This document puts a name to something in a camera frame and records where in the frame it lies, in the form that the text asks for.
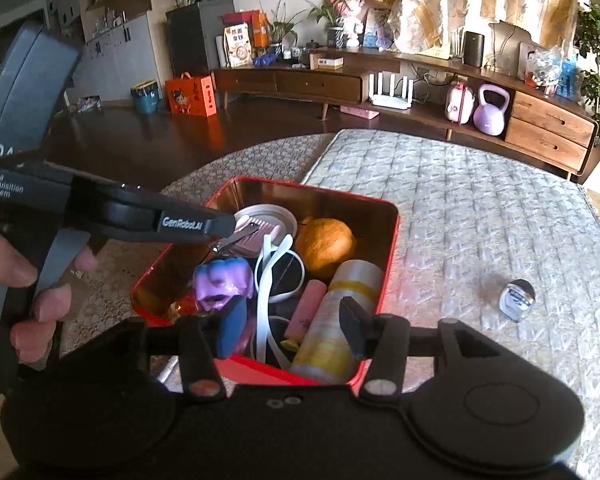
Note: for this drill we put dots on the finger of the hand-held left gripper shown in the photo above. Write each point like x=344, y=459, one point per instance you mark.
x=190, y=222

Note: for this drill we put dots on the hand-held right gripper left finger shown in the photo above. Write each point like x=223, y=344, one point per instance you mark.
x=230, y=330

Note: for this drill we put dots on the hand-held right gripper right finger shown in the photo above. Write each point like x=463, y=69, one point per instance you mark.
x=352, y=327

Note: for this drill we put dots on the silver nail clipper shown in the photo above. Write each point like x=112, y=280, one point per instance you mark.
x=230, y=244

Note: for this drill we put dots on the purple toy figure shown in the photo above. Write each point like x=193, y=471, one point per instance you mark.
x=222, y=282

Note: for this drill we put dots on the orange fruit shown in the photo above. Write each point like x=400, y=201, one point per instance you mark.
x=325, y=247

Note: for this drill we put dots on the red metal box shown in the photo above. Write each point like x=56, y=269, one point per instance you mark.
x=375, y=240

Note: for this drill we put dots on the person's left hand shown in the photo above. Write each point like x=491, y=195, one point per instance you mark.
x=10, y=260

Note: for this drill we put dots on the yellow white bottle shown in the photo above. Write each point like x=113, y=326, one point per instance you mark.
x=330, y=335

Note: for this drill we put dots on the pink tube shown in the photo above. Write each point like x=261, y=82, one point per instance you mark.
x=305, y=310

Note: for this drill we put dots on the lace tablecloth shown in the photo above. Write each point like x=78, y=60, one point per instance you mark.
x=205, y=170

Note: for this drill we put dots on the white sunglasses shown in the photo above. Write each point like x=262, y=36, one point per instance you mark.
x=267, y=280

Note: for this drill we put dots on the pink comb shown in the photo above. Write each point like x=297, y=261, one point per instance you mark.
x=262, y=242

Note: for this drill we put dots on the white lid jar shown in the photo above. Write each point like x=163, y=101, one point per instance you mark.
x=277, y=214

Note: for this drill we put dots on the teal bucket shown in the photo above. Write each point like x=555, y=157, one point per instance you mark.
x=145, y=97

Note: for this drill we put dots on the orange gift box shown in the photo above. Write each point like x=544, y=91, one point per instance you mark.
x=190, y=97

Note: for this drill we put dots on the small silver round object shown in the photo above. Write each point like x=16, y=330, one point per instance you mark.
x=517, y=300

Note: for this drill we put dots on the blue toy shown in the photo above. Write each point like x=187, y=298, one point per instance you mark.
x=265, y=60

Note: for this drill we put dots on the black tall cabinet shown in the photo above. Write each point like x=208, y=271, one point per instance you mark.
x=192, y=40

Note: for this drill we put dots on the cream printed box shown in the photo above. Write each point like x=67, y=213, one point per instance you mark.
x=238, y=47

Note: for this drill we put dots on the pink flat box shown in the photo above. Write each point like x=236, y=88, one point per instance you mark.
x=360, y=112

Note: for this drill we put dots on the orange tall box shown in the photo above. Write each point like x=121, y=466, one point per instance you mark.
x=260, y=30

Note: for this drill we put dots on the small wooden box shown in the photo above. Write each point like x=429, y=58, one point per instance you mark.
x=327, y=61

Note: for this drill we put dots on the small leafy potted plant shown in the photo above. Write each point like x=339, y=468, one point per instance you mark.
x=282, y=30

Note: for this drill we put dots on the white router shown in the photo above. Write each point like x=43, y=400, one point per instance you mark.
x=390, y=100

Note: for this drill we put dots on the pink small case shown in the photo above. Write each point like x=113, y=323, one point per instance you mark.
x=460, y=105

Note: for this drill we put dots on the purple kettlebell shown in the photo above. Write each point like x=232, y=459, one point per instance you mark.
x=490, y=120

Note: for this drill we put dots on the flowering potted plant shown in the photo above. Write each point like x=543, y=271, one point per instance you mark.
x=330, y=15

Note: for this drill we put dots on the pink doll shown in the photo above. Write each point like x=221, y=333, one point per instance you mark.
x=357, y=20

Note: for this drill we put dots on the blue picture card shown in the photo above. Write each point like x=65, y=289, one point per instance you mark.
x=377, y=30

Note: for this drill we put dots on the wooden TV cabinet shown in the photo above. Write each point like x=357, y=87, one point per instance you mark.
x=550, y=125

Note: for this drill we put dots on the black speaker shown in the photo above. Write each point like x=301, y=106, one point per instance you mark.
x=473, y=50

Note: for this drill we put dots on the clear plastic bag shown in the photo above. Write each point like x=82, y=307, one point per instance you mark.
x=550, y=70

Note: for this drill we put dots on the grey wall cabinets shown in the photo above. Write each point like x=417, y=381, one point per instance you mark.
x=110, y=35

